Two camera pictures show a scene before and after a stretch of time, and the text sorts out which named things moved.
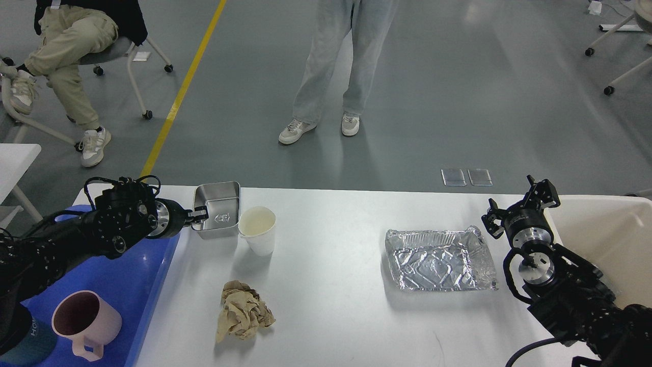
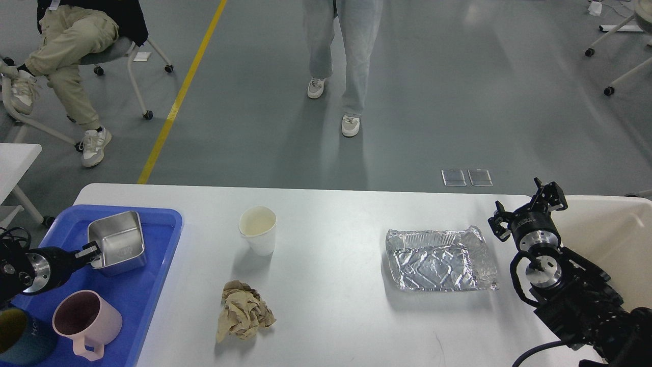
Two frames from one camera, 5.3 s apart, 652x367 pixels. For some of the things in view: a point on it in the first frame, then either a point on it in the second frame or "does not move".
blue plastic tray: (133, 277) does not move
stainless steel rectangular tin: (223, 201) → (120, 239)
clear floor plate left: (453, 177) does not move
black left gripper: (171, 217) → (53, 265)
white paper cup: (257, 225) does not move
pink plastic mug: (88, 320) does not move
